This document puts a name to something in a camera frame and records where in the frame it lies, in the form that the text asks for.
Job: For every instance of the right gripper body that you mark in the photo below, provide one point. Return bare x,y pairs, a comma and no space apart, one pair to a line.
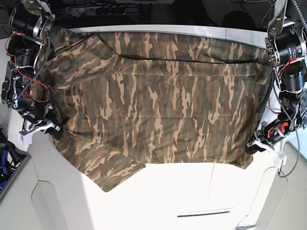
35,118

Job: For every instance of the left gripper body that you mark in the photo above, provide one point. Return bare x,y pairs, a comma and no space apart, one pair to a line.
272,133

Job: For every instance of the camouflage T-shirt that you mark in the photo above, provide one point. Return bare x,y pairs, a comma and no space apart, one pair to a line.
126,99

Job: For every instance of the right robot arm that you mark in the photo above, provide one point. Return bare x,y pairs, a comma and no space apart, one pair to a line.
29,48

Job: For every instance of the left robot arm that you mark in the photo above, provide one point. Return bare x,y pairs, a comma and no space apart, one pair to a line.
286,43

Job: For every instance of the blue items in bin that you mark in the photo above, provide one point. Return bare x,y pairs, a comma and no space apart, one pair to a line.
4,162

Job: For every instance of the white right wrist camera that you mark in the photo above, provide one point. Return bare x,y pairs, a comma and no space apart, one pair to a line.
26,139

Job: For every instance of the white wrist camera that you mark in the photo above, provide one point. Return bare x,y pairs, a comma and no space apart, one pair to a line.
26,139
280,158

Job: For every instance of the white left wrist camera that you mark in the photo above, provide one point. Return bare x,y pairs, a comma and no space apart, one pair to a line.
280,158

